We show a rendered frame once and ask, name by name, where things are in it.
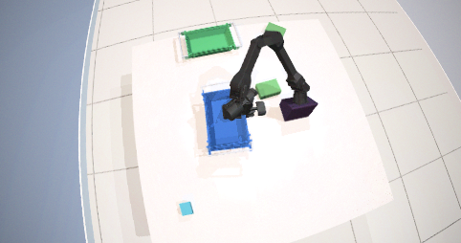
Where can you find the green rectangular block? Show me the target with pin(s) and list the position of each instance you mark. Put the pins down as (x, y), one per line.
(275, 28)
(268, 88)

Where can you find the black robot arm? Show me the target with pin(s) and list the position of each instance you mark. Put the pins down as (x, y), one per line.
(242, 96)

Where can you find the small light blue block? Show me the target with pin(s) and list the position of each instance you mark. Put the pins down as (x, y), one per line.
(186, 208)

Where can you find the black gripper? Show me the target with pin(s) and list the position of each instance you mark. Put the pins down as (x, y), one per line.
(260, 107)

